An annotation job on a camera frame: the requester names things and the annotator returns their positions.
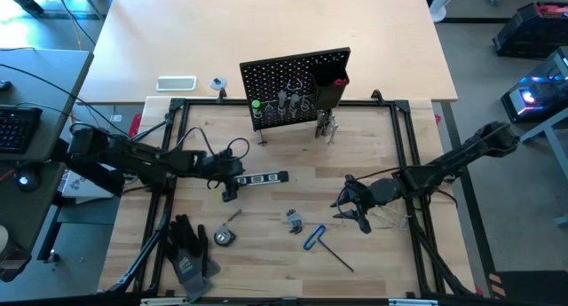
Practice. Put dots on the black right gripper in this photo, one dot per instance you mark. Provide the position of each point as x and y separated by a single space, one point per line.
379 193

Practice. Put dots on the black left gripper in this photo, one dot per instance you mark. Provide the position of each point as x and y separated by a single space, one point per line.
224 166

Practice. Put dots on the black torpedo level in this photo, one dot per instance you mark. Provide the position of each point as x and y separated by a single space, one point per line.
266 178

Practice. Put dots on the small grey black tool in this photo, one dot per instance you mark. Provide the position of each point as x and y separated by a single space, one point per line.
294 221

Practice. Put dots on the black tape measure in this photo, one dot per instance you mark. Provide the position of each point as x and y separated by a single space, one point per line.
224 237

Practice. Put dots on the large chrome combination wrench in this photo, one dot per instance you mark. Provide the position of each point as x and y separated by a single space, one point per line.
328 126
332 133

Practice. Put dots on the green black screwdriver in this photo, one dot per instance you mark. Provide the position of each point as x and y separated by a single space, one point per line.
256 106

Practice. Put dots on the grey black screwdriver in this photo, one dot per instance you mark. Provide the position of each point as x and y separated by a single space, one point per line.
282 98

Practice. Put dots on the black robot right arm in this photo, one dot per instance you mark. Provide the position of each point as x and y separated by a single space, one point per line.
457 159

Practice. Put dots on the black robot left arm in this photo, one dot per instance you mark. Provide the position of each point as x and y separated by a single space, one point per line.
146 157

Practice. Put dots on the clear zip ties bundle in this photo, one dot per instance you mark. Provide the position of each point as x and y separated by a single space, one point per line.
392 217

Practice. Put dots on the chrome double prong hook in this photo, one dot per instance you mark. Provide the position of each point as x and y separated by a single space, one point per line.
326 115

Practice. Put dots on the black grey work glove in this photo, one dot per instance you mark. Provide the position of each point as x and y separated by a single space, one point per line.
186 261
212 266

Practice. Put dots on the grey round disc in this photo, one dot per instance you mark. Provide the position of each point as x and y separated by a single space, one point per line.
218 83

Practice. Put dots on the black metal pegboard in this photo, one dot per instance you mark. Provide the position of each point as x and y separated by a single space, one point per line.
246 75

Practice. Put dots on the black pegboard bin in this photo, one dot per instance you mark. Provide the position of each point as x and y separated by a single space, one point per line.
330 91

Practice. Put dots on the white rectangular tray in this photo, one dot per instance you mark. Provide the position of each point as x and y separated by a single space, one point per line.
176 83

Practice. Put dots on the red clamp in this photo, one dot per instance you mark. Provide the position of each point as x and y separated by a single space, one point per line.
438 119
135 124

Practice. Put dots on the silver aluminium bar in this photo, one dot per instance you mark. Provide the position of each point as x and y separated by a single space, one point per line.
412 302
164 302

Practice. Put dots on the light wood table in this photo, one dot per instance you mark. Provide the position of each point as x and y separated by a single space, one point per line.
222 31

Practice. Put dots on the white printed box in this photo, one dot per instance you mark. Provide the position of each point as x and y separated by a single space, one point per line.
80 188

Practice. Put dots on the black mat orange stripes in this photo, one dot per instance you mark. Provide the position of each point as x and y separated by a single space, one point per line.
532 288

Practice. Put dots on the grey desk leg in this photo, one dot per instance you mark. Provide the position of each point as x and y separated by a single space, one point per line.
550 142

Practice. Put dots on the glowing computer tower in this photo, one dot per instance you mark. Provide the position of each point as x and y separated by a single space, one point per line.
537 93

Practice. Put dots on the grey desk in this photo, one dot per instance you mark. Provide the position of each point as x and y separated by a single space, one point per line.
44 75

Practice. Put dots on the black keyboard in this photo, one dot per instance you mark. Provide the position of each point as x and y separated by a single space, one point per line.
18 128

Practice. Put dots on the black computer mouse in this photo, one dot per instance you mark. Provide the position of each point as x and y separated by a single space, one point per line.
4 85

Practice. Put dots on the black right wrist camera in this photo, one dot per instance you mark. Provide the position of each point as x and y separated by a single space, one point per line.
365 225

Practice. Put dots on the black aluminium table frame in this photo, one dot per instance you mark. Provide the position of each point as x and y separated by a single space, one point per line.
364 103

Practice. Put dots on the white pedestal base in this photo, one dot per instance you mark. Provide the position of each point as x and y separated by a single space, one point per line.
444 2

